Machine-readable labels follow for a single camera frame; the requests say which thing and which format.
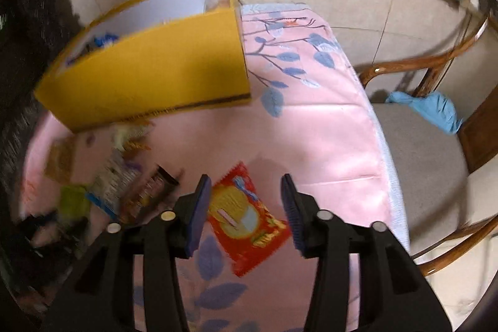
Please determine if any red snack packet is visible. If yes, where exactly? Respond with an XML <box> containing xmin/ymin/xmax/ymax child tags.
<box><xmin>208</xmin><ymin>162</ymin><xmax>291</xmax><ymax>277</ymax></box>

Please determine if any brown chocolate bar packet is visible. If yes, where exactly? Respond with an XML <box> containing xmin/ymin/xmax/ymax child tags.
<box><xmin>119</xmin><ymin>166</ymin><xmax>181</xmax><ymax>225</ymax></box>

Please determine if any wooden armchair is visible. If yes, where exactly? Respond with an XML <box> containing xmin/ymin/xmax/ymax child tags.
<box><xmin>357</xmin><ymin>4</ymin><xmax>498</xmax><ymax>277</ymax></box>

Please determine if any wooden side cabinet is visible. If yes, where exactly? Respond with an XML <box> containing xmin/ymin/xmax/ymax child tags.
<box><xmin>458</xmin><ymin>87</ymin><xmax>498</xmax><ymax>174</ymax></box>

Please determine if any blue cloth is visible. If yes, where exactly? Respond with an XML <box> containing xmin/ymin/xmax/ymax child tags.
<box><xmin>385</xmin><ymin>91</ymin><xmax>463</xmax><ymax>135</ymax></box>

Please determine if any pink floral tablecloth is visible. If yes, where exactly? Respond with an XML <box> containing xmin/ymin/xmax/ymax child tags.
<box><xmin>120</xmin><ymin>8</ymin><xmax>392</xmax><ymax>331</ymax></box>

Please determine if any blue snack packet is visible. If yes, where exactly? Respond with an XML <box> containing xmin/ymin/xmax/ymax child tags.
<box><xmin>66</xmin><ymin>33</ymin><xmax>120</xmax><ymax>67</ymax></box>

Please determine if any yellow cardboard box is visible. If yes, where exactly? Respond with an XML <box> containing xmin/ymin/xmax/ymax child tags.
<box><xmin>35</xmin><ymin>0</ymin><xmax>251</xmax><ymax>131</ymax></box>

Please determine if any dark carved wooden screen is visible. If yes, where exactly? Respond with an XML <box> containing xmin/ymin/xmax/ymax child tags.
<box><xmin>1</xmin><ymin>0</ymin><xmax>82</xmax><ymax>200</ymax></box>

